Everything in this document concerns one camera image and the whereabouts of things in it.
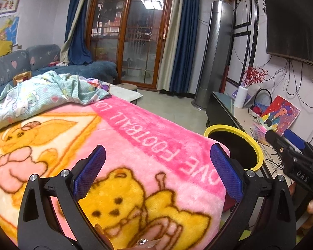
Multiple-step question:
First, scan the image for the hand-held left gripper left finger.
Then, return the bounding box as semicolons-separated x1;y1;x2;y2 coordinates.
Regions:
17;145;113;250

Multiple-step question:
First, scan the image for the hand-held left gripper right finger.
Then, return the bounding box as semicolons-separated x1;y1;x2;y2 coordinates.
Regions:
203;144;297;250

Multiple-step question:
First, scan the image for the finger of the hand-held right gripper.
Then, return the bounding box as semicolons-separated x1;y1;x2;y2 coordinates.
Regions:
264;130;301;160
284;129;313;157

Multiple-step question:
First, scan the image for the black bin with yellow rim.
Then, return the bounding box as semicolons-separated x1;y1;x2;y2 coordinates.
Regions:
204;124;264;172

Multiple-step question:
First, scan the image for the person's right hand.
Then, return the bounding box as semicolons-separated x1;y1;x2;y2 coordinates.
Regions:
289;182;313;230

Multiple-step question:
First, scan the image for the person's left hand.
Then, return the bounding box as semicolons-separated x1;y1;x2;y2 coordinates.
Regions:
93;223;162;250

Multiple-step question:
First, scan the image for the colourful paint palette box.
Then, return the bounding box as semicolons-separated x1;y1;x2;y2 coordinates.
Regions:
249;123;267;143

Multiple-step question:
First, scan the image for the colourful figure painting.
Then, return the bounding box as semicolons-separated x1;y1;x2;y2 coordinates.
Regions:
258;95;301;134

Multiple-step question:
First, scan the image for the pink cartoon printed blanket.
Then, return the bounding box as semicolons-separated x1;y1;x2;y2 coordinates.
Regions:
0;95;232;250

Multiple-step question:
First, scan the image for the white cylinder vase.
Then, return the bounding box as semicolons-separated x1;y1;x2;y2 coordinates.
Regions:
233;86;249;109

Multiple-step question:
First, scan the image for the dark television cabinet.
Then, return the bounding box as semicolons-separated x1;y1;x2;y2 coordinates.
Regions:
206;91;290;178

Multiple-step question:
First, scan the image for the white coffee table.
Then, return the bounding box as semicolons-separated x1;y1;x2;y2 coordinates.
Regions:
108;83;144;106

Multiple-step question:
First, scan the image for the light blue cartoon quilt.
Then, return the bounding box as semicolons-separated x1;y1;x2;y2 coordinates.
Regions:
0;70;113;136

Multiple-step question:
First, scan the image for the beige low stool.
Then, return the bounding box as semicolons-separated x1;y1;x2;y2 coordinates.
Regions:
115;82;139;91

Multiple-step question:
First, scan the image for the gold red gift box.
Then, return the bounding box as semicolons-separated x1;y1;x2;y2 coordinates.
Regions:
13;71;32;85

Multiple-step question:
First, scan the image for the silver tower air conditioner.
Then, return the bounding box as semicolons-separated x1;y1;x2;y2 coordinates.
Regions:
190;0;234;110

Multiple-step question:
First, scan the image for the beige curtain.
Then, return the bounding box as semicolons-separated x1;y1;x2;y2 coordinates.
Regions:
156;0;185;92
59;0;97;63

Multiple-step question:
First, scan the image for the blue heart print sofa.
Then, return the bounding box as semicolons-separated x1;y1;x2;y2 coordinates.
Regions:
0;43;120;99

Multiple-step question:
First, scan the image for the dark blue curtain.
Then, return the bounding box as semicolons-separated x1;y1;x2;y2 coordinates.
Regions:
169;0;202;95
65;0;95;66

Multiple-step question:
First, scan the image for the wooden framed glass door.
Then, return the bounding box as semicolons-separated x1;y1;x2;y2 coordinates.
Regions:
86;0;173;89

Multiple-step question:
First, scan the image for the yellow pillow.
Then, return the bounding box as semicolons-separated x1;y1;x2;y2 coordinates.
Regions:
0;40;14;58

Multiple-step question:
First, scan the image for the framed embroidery picture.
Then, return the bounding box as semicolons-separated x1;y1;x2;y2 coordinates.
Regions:
0;0;22;18

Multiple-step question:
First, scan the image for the black wall television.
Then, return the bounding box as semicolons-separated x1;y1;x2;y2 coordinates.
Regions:
261;0;313;70

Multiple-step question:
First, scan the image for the colourful wall map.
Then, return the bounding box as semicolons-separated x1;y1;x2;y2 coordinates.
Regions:
0;16;20;52

